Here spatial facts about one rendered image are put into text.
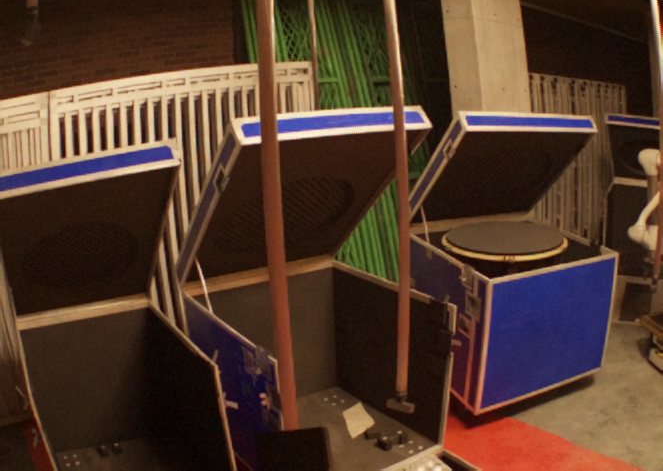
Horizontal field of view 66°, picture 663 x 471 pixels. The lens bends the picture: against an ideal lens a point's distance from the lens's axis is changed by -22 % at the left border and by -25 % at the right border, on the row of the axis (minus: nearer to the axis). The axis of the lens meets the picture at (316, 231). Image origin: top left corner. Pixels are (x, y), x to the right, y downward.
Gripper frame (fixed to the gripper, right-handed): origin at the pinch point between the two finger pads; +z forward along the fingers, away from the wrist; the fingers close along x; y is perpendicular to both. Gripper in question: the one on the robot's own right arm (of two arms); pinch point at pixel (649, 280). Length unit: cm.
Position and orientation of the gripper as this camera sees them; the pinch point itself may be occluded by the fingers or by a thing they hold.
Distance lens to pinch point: 417.4
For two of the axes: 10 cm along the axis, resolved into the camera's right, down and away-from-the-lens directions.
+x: -0.7, -2.3, 9.7
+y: 10.0, -0.6, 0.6
